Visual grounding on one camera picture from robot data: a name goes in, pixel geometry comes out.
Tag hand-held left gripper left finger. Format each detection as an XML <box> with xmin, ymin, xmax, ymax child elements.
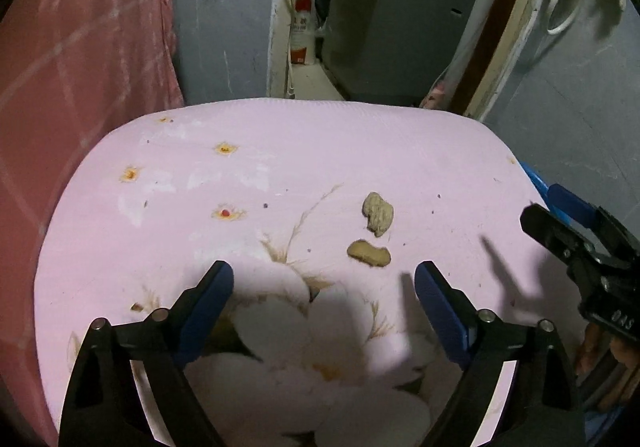
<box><xmin>59</xmin><ymin>259</ymin><xmax>235</xmax><ymax>447</ymax></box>

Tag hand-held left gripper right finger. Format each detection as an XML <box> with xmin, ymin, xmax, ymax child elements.
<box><xmin>414</xmin><ymin>261</ymin><xmax>586</xmax><ymax>447</ymax></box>

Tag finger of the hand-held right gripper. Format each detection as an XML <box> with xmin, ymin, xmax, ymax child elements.
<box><xmin>520</xmin><ymin>204</ymin><xmax>597</xmax><ymax>274</ymax></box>
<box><xmin>547</xmin><ymin>184</ymin><xmax>640</xmax><ymax>259</ymax></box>

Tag blue plastic bin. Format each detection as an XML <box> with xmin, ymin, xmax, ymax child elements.
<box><xmin>519</xmin><ymin>160</ymin><xmax>557</xmax><ymax>209</ymax></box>

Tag small peanut shell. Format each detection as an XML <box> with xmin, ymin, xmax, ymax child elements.
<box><xmin>347</xmin><ymin>240</ymin><xmax>392</xmax><ymax>269</ymax></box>

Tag large peanut shell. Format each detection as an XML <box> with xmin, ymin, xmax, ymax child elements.
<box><xmin>362</xmin><ymin>192</ymin><xmax>396</xmax><ymax>238</ymax></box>

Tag person's right hand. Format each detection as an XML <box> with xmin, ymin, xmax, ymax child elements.
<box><xmin>574</xmin><ymin>324</ymin><xmax>640</xmax><ymax>413</ymax></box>

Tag red and white sack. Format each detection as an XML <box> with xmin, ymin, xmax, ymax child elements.
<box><xmin>291</xmin><ymin>0</ymin><xmax>317</xmax><ymax>66</ymax></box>

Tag wooden door frame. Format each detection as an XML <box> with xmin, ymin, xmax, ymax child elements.
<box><xmin>452</xmin><ymin>0</ymin><xmax>557</xmax><ymax>123</ymax></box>

